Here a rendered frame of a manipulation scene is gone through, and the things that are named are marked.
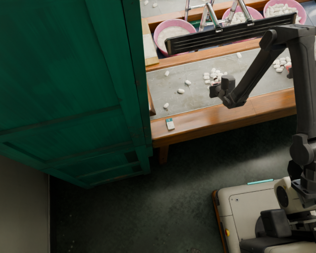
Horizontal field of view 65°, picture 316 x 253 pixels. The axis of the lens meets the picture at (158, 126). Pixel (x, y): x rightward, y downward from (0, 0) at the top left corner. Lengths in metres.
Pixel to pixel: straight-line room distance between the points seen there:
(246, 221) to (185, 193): 0.49
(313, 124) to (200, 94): 0.72
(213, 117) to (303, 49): 0.65
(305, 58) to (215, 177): 1.40
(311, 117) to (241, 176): 1.33
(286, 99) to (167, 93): 0.65
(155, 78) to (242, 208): 1.02
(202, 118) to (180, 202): 0.86
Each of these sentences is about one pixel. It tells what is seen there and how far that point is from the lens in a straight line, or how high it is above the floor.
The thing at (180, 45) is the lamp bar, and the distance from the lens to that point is 1.19.
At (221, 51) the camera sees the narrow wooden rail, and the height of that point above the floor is 0.76.
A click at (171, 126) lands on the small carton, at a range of 1.31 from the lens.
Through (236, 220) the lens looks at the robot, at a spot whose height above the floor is 0.28.
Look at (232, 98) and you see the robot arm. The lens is 1.16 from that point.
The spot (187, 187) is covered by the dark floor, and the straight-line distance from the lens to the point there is 2.04.
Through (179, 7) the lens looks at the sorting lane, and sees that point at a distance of 1.82.
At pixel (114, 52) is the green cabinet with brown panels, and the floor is 1.57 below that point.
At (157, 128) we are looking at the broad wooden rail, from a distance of 1.32.
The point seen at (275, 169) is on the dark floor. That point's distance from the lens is 2.25.
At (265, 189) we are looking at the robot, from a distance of 1.89.
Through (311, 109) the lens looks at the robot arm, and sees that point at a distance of 0.88.
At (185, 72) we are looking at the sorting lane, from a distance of 1.51.
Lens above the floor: 2.01
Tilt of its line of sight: 70 degrees down
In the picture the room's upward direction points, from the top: straight up
